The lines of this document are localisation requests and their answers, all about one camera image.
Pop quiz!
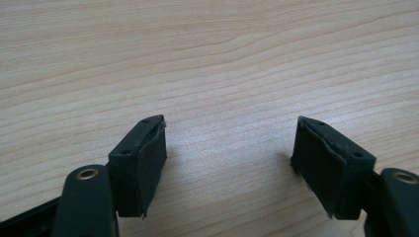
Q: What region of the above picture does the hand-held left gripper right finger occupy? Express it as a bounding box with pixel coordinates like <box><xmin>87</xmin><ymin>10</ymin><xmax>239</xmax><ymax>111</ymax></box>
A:
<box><xmin>290</xmin><ymin>116</ymin><xmax>377</xmax><ymax>221</ymax></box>

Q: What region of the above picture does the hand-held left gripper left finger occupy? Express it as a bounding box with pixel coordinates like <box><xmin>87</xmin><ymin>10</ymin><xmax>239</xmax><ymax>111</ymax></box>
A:
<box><xmin>108</xmin><ymin>114</ymin><xmax>168</xmax><ymax>219</ymax></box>

